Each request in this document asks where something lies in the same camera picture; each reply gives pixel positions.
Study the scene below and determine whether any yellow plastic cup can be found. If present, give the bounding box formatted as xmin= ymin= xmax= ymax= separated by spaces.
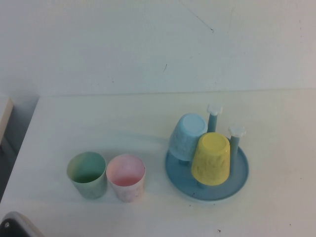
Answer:
xmin=191 ymin=132 xmax=232 ymax=186

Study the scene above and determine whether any green plastic cup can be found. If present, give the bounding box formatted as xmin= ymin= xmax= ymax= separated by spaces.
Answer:
xmin=66 ymin=151 xmax=108 ymax=200

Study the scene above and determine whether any pink plastic cup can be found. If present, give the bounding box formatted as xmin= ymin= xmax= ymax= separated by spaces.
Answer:
xmin=106 ymin=154 xmax=147 ymax=203

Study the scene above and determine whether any blue cup stand with pegs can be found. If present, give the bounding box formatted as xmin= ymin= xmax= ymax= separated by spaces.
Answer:
xmin=164 ymin=103 xmax=249 ymax=201

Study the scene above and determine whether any beige white side furniture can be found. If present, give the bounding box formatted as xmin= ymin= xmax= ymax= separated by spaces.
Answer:
xmin=0 ymin=96 xmax=14 ymax=155

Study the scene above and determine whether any light blue plastic cup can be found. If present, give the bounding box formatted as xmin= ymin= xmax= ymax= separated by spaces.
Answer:
xmin=168 ymin=113 xmax=208 ymax=161

